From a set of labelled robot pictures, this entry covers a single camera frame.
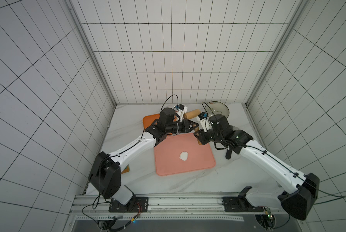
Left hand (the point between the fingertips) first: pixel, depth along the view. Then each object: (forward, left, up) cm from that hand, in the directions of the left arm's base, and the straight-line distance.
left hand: (194, 128), depth 74 cm
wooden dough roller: (+4, +2, +7) cm, 8 cm away
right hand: (-2, +2, -2) cm, 4 cm away
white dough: (-5, +5, -24) cm, 25 cm away
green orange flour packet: (-13, +40, -26) cm, 49 cm away
